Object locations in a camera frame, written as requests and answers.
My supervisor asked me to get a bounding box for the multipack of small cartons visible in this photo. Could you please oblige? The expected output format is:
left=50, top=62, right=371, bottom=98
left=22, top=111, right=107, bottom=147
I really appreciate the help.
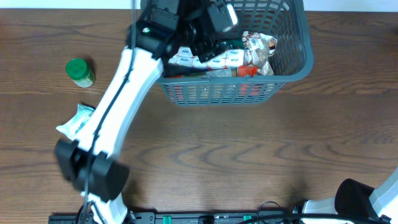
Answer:
left=168, top=47, right=251, bottom=69

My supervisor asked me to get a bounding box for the green Nescafe coffee bag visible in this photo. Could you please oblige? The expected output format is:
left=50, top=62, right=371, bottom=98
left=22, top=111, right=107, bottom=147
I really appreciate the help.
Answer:
left=164, top=37, right=245, bottom=78

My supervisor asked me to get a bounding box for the orange spaghetti packet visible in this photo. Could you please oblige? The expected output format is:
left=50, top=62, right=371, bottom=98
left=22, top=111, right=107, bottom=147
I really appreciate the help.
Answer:
left=167, top=64, right=259, bottom=79

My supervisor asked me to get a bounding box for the beige brown snack bag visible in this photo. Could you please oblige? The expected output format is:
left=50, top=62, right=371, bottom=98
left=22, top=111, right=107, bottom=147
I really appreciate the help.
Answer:
left=242, top=31, right=278, bottom=75

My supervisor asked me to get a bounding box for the green lidded jar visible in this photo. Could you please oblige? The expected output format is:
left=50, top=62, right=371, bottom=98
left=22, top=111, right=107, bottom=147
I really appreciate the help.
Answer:
left=65, top=58, right=95, bottom=88

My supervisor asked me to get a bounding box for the mint green snack packet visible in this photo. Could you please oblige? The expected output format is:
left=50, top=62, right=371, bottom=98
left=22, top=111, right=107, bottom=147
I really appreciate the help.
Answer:
left=56, top=104, right=95, bottom=140

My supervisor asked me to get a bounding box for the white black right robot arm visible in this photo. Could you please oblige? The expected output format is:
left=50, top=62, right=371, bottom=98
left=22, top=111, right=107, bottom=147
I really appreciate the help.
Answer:
left=294, top=170, right=397, bottom=224

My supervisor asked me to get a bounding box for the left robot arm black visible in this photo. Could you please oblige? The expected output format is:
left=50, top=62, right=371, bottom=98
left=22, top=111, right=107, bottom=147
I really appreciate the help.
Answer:
left=55, top=0, right=238, bottom=223

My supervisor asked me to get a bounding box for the grey plastic basket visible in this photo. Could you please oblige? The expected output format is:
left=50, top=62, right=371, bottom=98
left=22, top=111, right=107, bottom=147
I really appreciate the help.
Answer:
left=159, top=1, right=314, bottom=106

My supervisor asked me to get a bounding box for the black cable left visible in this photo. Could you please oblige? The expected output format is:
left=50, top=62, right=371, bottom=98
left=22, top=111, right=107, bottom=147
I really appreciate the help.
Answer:
left=76, top=0, right=139, bottom=224

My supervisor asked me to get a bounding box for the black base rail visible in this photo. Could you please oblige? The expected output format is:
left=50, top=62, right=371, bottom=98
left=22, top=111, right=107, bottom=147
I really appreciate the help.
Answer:
left=48, top=210, right=286, bottom=224

